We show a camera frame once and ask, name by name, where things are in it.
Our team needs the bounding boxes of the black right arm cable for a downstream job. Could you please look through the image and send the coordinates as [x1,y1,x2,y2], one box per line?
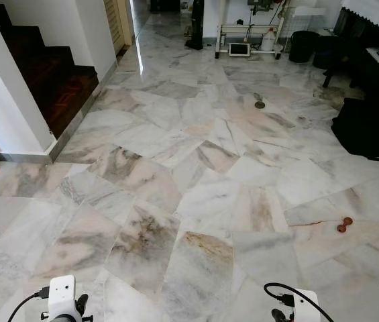
[264,282,335,322]

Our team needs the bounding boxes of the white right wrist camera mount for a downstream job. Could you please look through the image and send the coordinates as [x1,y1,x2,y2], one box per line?
[292,289,321,322]

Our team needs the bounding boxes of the black stool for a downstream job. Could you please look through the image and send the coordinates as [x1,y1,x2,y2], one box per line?
[313,8,352,89]

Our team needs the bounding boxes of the white plastic jug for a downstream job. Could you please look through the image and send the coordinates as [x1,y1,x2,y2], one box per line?
[260,28,278,54]

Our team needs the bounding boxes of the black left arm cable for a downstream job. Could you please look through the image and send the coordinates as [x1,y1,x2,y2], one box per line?
[7,287,50,322]

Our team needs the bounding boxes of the small brown dumbbell-shaped object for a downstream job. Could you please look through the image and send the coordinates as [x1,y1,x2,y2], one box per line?
[336,216,354,233]

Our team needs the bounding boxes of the white lace tablecloth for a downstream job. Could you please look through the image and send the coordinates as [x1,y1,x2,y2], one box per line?
[341,0,379,38]

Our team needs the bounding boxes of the wooden louvred door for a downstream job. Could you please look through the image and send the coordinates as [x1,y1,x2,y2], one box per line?
[103,0,133,55]

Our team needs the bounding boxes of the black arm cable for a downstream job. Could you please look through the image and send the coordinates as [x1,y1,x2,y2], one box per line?
[7,287,50,322]
[264,282,335,322]

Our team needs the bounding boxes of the black upright appliance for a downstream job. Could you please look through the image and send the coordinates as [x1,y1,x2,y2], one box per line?
[184,0,205,52]

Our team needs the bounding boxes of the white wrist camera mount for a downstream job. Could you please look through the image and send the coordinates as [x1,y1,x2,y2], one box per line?
[46,275,76,322]
[292,289,321,322]

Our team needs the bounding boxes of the black round bin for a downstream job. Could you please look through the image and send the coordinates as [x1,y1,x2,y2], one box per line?
[289,30,321,64]

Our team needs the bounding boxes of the white metal rack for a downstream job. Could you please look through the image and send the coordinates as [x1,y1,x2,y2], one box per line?
[214,0,288,60]

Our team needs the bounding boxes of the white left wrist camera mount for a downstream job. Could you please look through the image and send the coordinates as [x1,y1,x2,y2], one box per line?
[46,275,76,322]

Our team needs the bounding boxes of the dark wooden staircase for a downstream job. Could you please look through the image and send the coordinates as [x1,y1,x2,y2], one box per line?
[0,3,100,139]

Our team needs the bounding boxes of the large black bag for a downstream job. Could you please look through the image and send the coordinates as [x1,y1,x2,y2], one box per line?
[331,47,379,166]

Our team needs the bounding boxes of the white framed tablet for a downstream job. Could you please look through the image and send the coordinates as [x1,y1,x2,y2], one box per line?
[227,42,252,58]

